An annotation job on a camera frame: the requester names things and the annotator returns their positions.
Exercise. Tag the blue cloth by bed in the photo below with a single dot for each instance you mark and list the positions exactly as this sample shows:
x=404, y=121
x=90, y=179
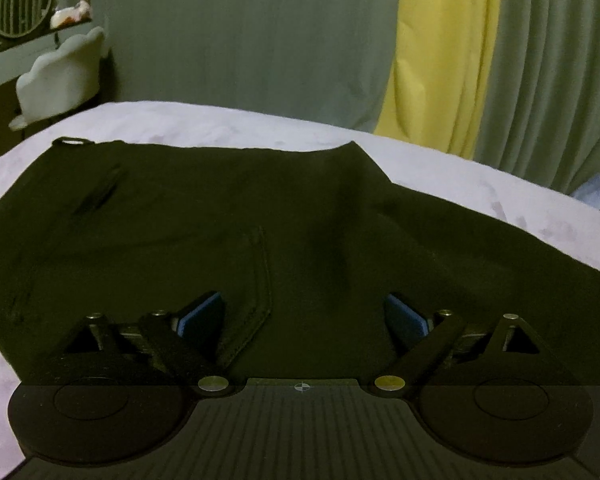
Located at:
x=589, y=192

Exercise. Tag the black pants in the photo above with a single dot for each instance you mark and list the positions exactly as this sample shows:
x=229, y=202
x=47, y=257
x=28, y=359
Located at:
x=303, y=247

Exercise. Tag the pink plush toy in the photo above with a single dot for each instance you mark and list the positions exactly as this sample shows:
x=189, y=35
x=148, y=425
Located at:
x=80, y=12

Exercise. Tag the yellow curtain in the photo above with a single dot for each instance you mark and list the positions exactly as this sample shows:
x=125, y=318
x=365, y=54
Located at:
x=439, y=73

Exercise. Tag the white shell-back chair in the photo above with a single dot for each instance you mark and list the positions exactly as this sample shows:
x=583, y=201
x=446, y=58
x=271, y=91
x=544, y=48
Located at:
x=61, y=80

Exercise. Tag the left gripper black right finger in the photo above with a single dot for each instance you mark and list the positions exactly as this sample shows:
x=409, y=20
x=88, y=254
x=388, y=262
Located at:
x=420, y=341

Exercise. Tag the grey-green curtain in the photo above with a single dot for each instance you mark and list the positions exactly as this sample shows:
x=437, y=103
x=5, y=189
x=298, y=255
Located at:
x=329, y=61

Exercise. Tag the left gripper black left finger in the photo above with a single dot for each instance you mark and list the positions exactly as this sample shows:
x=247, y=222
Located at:
x=187, y=342

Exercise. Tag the lavender bed cover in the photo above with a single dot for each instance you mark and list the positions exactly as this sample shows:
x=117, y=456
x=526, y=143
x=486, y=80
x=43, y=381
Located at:
x=559, y=220

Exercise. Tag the white vanity desk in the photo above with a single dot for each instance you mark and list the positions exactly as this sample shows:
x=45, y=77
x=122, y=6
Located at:
x=16, y=61

